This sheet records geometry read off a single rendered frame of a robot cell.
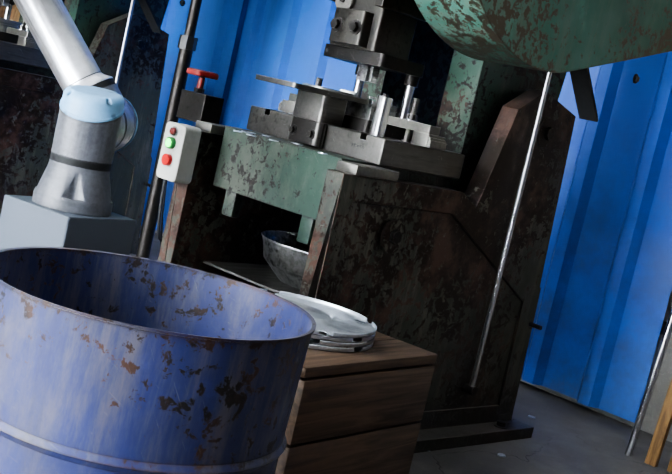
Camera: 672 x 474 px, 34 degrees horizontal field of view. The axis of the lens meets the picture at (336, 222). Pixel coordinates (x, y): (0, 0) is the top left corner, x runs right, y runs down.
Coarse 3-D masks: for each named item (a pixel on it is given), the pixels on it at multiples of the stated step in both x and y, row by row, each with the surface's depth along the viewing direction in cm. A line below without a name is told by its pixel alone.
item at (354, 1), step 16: (336, 0) 260; (352, 0) 257; (368, 0) 255; (336, 16) 258; (352, 16) 254; (368, 16) 253; (384, 16) 253; (400, 16) 257; (336, 32) 257; (352, 32) 254; (368, 32) 254; (384, 32) 254; (400, 32) 258; (368, 48) 254; (384, 48) 255; (400, 48) 259
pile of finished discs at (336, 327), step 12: (288, 300) 207; (300, 300) 210; (312, 300) 212; (312, 312) 198; (324, 312) 200; (336, 312) 206; (348, 312) 209; (324, 324) 193; (336, 324) 195; (348, 324) 198; (360, 324) 200; (372, 324) 202; (312, 336) 184; (324, 336) 185; (336, 336) 186; (348, 336) 187; (360, 336) 189; (372, 336) 194; (312, 348) 185; (324, 348) 185; (336, 348) 186; (348, 348) 188; (360, 348) 193
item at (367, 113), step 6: (348, 102) 262; (354, 102) 261; (372, 102) 257; (348, 108) 262; (354, 108) 260; (360, 108) 259; (366, 108) 258; (372, 108) 257; (396, 108) 263; (348, 114) 262; (354, 114) 260; (360, 114) 259; (366, 114) 258; (372, 114) 258; (390, 114) 262
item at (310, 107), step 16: (272, 80) 244; (304, 96) 254; (320, 96) 250; (336, 96) 248; (352, 96) 252; (304, 112) 253; (320, 112) 250; (336, 112) 253; (304, 128) 253; (320, 128) 250; (320, 144) 251
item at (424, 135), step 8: (416, 104) 254; (416, 112) 254; (392, 120) 256; (400, 120) 255; (408, 120) 253; (416, 120) 254; (408, 128) 253; (416, 128) 251; (424, 128) 250; (432, 128) 249; (440, 128) 251; (408, 136) 255; (416, 136) 250; (424, 136) 248; (432, 136) 248; (416, 144) 250; (424, 144) 248; (432, 144) 248; (440, 144) 250
